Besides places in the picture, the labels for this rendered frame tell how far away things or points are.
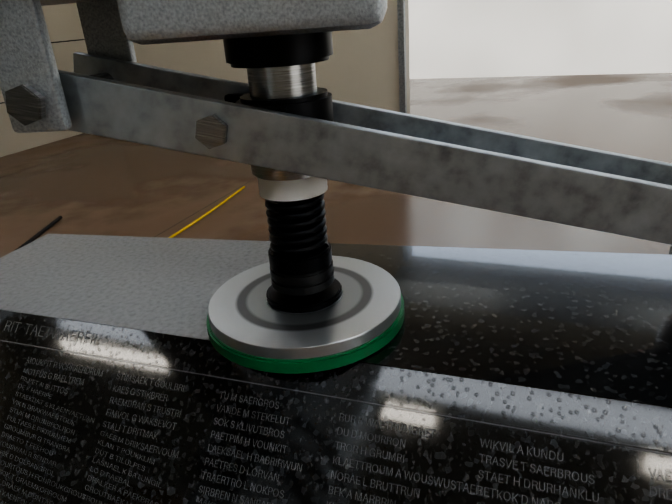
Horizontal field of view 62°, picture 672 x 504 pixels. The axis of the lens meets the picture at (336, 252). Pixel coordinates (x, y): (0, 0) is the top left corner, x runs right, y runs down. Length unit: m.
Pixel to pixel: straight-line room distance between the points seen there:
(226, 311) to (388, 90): 5.21
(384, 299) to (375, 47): 5.20
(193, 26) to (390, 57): 5.27
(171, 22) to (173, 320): 0.34
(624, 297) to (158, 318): 0.53
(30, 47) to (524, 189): 0.43
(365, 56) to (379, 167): 5.29
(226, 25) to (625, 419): 0.44
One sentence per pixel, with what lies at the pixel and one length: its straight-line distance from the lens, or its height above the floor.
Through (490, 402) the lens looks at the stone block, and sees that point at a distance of 0.53.
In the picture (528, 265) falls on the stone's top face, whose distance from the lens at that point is 0.75.
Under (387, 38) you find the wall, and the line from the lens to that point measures 5.69.
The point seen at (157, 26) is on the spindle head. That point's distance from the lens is 0.46.
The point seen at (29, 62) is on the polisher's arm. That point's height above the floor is 1.10.
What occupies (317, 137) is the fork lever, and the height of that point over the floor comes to 1.02.
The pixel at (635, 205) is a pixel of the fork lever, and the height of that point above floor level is 0.95.
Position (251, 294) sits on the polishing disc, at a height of 0.83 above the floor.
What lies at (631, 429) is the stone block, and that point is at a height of 0.79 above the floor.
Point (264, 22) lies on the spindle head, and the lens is 0.44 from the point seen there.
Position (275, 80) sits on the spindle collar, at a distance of 0.52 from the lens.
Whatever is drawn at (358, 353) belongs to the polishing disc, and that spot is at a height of 0.82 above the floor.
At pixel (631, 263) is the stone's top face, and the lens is 0.78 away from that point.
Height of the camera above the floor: 1.12
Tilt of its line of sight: 24 degrees down
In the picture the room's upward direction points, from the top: 4 degrees counter-clockwise
